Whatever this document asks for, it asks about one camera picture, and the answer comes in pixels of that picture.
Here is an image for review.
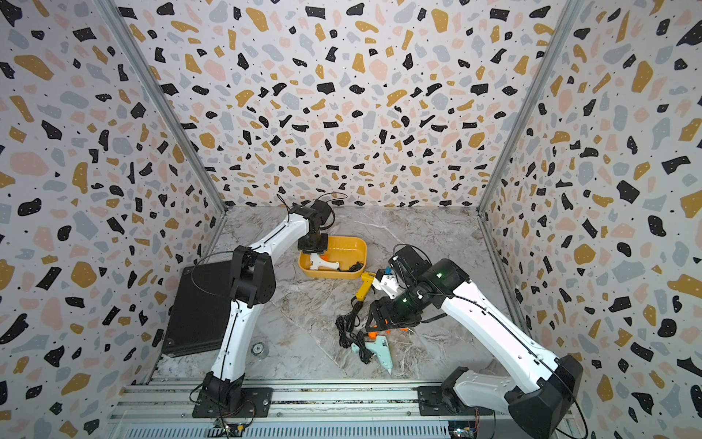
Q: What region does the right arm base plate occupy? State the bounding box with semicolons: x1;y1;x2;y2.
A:
417;386;494;416

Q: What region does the black flat box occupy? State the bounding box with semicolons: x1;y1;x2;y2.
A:
163;261;234;358

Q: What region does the white perforated cable tray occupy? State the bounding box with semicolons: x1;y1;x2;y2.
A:
114;421;451;438

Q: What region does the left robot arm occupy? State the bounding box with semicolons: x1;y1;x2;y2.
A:
200;199;334;414

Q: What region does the mint green hot glue gun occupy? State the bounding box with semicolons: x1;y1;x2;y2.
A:
351;335;393;374

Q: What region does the white hot glue gun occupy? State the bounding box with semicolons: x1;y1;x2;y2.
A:
309;254;364;273

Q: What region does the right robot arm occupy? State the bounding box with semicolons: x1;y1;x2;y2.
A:
365;244;583;438

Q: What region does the yellow hot glue gun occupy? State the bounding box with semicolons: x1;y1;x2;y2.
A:
335;273;380;349

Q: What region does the orange hot glue gun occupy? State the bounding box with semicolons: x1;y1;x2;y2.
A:
353;329;392;347

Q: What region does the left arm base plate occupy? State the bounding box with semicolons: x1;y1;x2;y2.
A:
192;387;273;419

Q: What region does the aluminium front rail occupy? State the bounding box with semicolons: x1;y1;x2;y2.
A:
109;380;511;424

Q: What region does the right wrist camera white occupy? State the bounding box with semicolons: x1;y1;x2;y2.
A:
372;267;402;299

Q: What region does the small round metal disc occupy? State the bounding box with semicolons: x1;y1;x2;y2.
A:
250;342;268;359

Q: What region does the yellow plastic storage box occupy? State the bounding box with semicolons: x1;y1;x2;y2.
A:
298;236;367;280

